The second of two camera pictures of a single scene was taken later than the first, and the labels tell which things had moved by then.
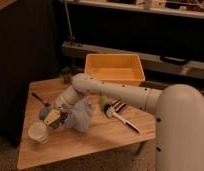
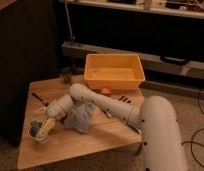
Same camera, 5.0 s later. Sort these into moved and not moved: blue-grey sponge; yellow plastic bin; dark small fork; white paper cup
Moved: blue-grey sponge
Not moved: dark small fork; yellow plastic bin; white paper cup
